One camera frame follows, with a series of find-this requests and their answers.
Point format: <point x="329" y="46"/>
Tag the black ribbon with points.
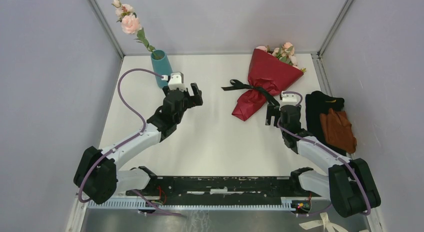
<point x="238" y="85"/>

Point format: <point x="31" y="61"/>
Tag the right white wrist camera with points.
<point x="288" y="98"/>

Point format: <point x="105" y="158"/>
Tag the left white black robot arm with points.
<point x="99" y="174"/>

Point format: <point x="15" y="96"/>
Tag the pink flower stem in vase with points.
<point x="131" y="25"/>

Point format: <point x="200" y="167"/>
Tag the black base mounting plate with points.
<point x="190" y="190"/>

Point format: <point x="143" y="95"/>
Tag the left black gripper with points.
<point x="195" y="101"/>

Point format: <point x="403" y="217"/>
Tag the white paper strip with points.
<point x="324" y="223"/>

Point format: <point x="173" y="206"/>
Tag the teal ceramic vase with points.
<point x="160" y="63"/>

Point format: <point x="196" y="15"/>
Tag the orange cloth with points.
<point x="337" y="130"/>

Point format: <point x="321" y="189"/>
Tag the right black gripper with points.
<point x="272" y="111"/>

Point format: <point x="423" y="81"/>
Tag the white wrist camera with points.
<point x="288" y="98"/>
<point x="175" y="81"/>

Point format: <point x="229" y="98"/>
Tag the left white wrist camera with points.
<point x="175" y="81"/>

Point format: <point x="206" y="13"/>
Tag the white slotted cable duct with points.
<point x="140" y="204"/>

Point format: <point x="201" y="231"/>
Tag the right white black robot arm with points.
<point x="347" y="183"/>

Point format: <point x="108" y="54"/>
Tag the red paper bouquet wrapper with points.
<point x="269" y="73"/>

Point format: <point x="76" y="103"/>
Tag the black cloth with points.
<point x="318" y="103"/>

